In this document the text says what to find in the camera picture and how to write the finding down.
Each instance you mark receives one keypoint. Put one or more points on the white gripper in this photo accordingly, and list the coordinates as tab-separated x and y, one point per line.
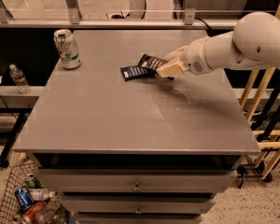
193	58

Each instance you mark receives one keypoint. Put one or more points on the black chocolate rxbar wrapper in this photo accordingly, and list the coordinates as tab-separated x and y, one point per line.
151	63

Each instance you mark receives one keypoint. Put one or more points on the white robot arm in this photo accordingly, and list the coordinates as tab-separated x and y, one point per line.
253	44

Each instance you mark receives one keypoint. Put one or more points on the blue blueberry rxbar wrapper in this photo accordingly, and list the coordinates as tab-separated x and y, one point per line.
134	72

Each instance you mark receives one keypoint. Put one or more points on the grey drawer cabinet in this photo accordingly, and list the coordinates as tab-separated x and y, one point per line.
146	151

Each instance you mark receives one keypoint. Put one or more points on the white green soda can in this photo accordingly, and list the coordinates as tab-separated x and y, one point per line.
66	46

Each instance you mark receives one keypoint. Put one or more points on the clear plastic water bottle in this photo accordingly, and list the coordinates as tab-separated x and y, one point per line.
19	79

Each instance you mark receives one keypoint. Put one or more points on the grey side bench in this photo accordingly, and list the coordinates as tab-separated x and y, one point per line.
21	107

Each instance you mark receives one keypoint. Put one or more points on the metal railing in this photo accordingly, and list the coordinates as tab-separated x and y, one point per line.
219	14

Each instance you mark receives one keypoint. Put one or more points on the plastic bottle in basket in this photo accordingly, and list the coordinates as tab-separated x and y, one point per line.
41	194

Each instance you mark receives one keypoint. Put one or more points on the blue soda can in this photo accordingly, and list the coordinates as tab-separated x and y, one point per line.
24	198

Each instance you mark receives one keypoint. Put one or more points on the red soda can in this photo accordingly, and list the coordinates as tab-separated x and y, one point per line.
29	215

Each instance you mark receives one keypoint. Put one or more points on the yellow wheeled cart frame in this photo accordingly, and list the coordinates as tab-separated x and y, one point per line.
266	128

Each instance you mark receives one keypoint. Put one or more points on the wire mesh basket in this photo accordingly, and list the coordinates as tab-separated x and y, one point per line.
10	210

